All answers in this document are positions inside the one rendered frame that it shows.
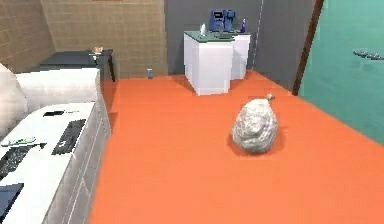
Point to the grey tied garbage bag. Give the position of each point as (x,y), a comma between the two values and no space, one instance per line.
(255,126)

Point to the black side table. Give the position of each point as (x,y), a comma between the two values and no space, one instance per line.
(80,59)

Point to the white sofa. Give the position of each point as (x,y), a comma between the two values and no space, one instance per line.
(50,88)

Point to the grey wall hooks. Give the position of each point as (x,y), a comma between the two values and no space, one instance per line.
(368,55)

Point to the purple bottle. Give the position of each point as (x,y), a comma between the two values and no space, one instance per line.
(243,26)

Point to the brown door frame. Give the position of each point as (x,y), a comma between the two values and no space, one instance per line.
(308,46)

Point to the blue spray bottle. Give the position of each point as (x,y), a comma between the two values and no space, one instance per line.
(149,73)

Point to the white cabinet with green top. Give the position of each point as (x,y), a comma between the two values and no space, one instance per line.
(210,63)

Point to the dark blue laptop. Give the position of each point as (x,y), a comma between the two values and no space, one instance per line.
(8,198)

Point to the black remote control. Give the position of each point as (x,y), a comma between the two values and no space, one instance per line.
(11,160)

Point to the tan small object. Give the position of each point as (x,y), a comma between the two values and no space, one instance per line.
(97,50)

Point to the black phone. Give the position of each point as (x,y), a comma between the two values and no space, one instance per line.
(53,113)

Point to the blue coffee machine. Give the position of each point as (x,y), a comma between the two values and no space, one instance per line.
(221,20)

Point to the white pointed bottle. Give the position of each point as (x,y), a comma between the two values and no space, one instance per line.
(203,30)

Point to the white chest of drawers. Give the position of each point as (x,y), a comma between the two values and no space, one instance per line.
(60,166)

